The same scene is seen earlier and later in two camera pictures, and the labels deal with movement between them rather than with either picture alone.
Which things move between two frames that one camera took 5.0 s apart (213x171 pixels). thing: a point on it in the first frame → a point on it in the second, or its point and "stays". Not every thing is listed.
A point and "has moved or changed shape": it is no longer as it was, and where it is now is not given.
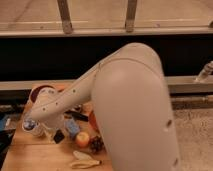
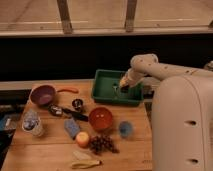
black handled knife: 76,115 stays
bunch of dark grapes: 96,144 stays
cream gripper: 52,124 → 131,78
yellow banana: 83,164 stays
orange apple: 82,139 stays
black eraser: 58,136 has moved or changed shape
